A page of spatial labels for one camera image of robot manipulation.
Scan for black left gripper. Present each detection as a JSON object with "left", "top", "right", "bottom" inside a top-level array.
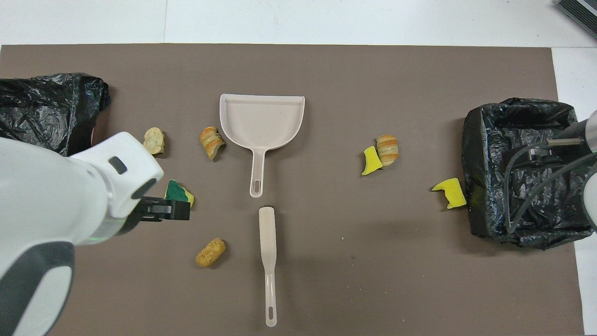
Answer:
[{"left": 122, "top": 197, "right": 191, "bottom": 235}]

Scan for beige hand brush black bristles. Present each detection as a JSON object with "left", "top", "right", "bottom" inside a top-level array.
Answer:
[{"left": 258, "top": 205, "right": 278, "bottom": 328}]

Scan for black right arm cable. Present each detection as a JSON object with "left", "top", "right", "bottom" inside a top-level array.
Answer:
[{"left": 504, "top": 142, "right": 597, "bottom": 234}]

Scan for striped croissant bread piece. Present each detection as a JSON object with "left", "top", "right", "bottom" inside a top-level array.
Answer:
[{"left": 376, "top": 134, "right": 400, "bottom": 167}]

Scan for small curved yellow sponge piece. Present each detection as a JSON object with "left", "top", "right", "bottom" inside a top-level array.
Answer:
[{"left": 361, "top": 146, "right": 383, "bottom": 176}]

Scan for pale bread chunk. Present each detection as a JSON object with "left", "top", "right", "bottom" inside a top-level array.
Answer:
[{"left": 143, "top": 127, "right": 166, "bottom": 155}]

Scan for green and yellow sponge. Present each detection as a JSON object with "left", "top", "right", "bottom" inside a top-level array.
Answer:
[{"left": 164, "top": 180, "right": 195, "bottom": 209}]

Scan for open black bag-lined bin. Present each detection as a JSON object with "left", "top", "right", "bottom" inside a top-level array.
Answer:
[{"left": 461, "top": 97, "right": 597, "bottom": 250}]

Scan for torn orange croissant piece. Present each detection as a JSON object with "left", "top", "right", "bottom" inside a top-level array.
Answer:
[{"left": 200, "top": 126, "right": 226, "bottom": 161}]

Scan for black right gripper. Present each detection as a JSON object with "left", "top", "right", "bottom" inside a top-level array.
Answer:
[{"left": 528, "top": 146, "right": 576, "bottom": 165}]

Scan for brown table mat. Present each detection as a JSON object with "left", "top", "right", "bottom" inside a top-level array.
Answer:
[{"left": 0, "top": 44, "right": 585, "bottom": 336}]

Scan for brown oval bread roll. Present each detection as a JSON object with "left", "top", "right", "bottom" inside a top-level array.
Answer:
[{"left": 195, "top": 238, "right": 227, "bottom": 268}]

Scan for notched yellow sponge piece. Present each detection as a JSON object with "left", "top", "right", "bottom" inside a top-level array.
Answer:
[{"left": 431, "top": 177, "right": 467, "bottom": 210}]

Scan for beige plastic dustpan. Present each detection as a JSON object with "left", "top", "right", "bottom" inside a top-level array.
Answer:
[{"left": 219, "top": 93, "right": 306, "bottom": 199}]

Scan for black bag-covered bin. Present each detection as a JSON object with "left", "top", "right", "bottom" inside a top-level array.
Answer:
[{"left": 0, "top": 72, "right": 111, "bottom": 157}]

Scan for dark ribbed device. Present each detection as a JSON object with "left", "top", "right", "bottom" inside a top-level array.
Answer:
[{"left": 556, "top": 0, "right": 597, "bottom": 40}]

